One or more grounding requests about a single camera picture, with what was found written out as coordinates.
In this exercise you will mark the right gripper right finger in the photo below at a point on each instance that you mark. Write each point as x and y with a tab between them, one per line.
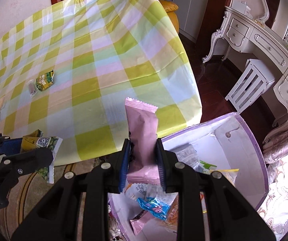
177	177

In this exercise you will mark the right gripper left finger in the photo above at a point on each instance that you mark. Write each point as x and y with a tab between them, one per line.
122	165

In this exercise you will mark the green white snack bag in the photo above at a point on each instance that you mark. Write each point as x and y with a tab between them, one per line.
45	149

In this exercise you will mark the pink snack packet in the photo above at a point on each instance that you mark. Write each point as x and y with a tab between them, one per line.
142	124

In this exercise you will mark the green nut snack packet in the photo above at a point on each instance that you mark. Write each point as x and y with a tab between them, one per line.
45	81

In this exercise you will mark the blue cartoon snack packet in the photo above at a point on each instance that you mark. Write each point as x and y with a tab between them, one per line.
155	207

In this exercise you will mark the small pink packet in box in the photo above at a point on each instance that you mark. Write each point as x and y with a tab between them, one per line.
140	220

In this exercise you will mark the yellow chips bag in box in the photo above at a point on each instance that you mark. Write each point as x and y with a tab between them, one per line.
229	174

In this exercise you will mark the purple white cardboard box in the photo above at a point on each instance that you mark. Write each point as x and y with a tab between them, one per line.
225	141

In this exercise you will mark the purple bar clear wrapper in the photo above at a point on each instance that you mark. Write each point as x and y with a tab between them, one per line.
32	88

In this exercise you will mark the floral pink bedding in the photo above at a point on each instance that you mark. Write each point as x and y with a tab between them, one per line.
274	209

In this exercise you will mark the green checkered tablecloth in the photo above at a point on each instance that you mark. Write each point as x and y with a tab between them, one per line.
101	52

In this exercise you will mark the white slatted stool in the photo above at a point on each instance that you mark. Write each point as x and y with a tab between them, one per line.
255	80

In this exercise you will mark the white ornate dressing table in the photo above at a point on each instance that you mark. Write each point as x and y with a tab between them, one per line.
245	36

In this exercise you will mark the white wardrobe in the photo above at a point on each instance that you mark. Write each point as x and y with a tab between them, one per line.
190	15

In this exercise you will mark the ornate white mirror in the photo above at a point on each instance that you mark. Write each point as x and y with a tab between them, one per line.
281	12

